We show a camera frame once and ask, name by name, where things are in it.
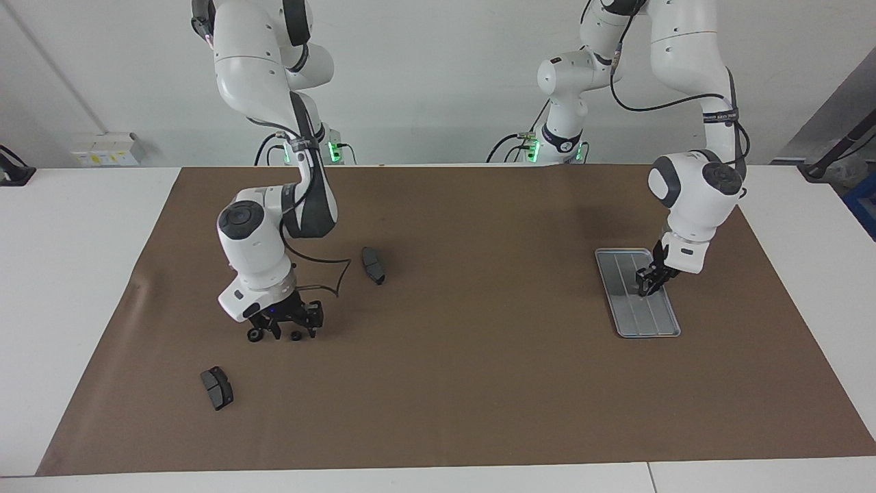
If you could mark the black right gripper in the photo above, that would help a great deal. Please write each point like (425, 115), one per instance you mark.
(291, 311)

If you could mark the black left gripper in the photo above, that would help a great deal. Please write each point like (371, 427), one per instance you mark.
(658, 272)

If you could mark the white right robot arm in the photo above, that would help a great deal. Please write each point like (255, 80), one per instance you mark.
(256, 253)

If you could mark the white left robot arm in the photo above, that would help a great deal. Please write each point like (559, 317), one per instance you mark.
(691, 198)

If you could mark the grey metal tray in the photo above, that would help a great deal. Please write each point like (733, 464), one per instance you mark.
(636, 325)

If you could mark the dark grey brake pad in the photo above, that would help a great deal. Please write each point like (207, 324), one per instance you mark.
(373, 266)
(217, 388)

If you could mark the brown table mat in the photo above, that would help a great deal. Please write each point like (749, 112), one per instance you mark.
(479, 383)

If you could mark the black stand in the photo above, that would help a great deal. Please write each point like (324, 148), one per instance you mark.
(821, 168)

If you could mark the blue box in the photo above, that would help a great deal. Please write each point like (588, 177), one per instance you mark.
(866, 205)

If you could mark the grey slanted panel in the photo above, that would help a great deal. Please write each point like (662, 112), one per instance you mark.
(842, 103)

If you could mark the black table clamp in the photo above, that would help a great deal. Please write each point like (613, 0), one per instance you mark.
(15, 174)

